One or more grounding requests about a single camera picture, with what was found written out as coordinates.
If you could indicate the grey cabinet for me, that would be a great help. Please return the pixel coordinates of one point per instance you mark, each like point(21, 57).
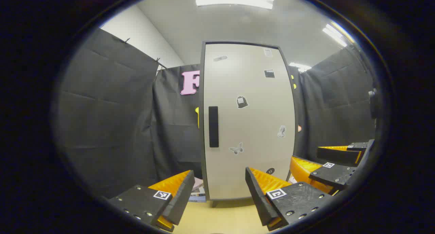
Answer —
point(202, 142)

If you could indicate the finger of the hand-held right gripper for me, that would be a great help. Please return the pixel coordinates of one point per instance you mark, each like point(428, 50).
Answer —
point(336, 156)
point(334, 176)

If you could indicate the white spine book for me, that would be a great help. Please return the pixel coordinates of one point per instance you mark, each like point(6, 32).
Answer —
point(198, 194)

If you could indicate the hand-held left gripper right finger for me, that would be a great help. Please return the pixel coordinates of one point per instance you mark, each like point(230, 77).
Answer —
point(260, 203)

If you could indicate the blue cover book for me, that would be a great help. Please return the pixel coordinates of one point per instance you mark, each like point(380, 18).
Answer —
point(197, 199)

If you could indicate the pink cover book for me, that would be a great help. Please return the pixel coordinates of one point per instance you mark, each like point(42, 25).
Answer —
point(198, 185)

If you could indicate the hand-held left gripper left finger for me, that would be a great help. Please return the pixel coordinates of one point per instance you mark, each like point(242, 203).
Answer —
point(180, 200)

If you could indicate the black backdrop cloth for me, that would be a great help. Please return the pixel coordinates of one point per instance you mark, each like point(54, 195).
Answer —
point(112, 125)

